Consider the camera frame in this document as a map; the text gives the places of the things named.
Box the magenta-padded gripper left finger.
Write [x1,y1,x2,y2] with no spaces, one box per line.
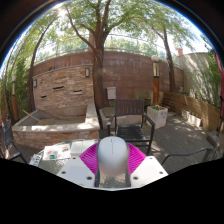
[56,142,102,189]

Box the colourful printed brochure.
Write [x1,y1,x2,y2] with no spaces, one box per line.
[42,143,72,162]

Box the white computer mouse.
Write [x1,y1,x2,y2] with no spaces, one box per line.
[96,135,130,178]

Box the raised stone basin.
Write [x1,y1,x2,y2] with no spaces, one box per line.
[11,102,101,150]

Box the wooden lamp post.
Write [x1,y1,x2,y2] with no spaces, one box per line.
[10,74,20,123]
[150,54,161,106]

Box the wooden slat fence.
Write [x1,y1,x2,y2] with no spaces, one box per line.
[162,91,222,132]

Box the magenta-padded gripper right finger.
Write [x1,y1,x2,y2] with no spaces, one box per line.
[124,142,170,189]

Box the white book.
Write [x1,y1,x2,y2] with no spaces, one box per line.
[70,139,100,155]

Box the thick tree trunk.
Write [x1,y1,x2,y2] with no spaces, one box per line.
[66,3,113,111]

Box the white wall box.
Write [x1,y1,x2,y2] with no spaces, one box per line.
[106,86,117,100]

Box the dark wooden slat armchair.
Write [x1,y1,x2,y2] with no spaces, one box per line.
[106,98,156,156]

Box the black mesh-back chair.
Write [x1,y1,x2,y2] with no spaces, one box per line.
[0,119,28,164]

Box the white printed plate sign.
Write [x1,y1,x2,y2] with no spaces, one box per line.
[29,153,44,167]

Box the white square planter box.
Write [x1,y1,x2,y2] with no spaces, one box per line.
[146,104,169,130]

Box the thin curved tree trunk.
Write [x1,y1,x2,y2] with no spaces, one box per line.
[151,23,177,93]
[28,19,58,113]

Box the grey metal mesh chair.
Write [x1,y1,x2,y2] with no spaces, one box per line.
[161,146,223,168]

